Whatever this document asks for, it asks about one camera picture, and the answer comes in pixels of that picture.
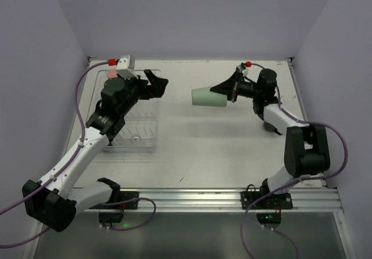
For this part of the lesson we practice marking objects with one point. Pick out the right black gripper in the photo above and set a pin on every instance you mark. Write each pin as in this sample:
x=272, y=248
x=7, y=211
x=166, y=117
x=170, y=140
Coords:
x=235, y=87

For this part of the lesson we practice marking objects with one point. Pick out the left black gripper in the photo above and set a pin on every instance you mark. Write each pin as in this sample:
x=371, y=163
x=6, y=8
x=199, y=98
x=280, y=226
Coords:
x=146, y=85

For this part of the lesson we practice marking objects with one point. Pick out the light green plastic cup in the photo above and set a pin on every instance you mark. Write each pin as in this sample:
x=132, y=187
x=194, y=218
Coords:
x=204, y=97

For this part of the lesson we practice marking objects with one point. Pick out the black mug with handle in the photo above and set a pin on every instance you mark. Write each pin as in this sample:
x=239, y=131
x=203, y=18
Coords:
x=270, y=128

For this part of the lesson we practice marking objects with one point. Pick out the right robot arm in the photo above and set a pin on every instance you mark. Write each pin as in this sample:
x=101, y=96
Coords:
x=306, y=151

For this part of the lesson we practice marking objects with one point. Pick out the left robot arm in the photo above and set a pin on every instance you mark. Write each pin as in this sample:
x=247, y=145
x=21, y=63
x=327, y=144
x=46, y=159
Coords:
x=52, y=200

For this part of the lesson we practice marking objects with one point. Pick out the pink cup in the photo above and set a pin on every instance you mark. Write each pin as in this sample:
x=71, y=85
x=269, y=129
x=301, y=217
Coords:
x=111, y=74

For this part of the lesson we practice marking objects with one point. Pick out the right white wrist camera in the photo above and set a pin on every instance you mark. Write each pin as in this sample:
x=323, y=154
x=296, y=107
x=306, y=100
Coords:
x=243, y=69

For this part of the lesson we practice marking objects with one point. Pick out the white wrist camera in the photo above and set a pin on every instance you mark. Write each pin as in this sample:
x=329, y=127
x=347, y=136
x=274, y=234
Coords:
x=243, y=69
x=125, y=67

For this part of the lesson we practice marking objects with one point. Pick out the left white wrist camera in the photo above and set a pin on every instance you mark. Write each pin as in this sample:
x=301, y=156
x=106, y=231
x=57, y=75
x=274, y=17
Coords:
x=125, y=67

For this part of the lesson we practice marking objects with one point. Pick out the clear wire dish rack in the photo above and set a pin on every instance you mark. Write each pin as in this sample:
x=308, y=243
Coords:
x=142, y=119

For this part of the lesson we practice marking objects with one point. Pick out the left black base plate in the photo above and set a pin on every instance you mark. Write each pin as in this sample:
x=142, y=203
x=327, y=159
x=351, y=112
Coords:
x=128, y=199

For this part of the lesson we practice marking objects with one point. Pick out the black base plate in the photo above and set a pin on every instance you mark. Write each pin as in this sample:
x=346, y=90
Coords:
x=128, y=199
x=272, y=202

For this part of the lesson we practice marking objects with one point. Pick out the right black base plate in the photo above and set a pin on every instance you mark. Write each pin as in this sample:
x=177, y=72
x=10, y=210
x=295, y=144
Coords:
x=272, y=202

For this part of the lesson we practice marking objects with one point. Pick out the aluminium mounting rail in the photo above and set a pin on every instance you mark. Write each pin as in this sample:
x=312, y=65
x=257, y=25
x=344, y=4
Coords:
x=230, y=200

